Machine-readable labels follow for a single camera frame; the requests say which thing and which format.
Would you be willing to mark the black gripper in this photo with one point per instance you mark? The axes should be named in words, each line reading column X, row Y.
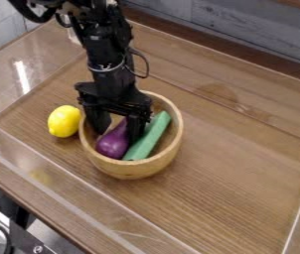
column 113, row 94

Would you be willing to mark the purple toy eggplant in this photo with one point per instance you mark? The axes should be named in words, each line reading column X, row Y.
column 113, row 144

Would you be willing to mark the brown wooden bowl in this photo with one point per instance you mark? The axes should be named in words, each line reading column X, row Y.
column 138, row 169

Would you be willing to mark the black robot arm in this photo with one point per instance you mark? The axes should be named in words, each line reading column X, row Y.
column 105, row 34

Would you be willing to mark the green rectangular block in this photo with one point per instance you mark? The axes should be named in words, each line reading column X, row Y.
column 141, row 149

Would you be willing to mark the yellow toy lemon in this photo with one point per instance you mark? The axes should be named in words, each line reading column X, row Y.
column 63, row 121

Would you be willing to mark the clear acrylic tray wall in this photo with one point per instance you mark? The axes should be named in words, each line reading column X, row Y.
column 227, row 199

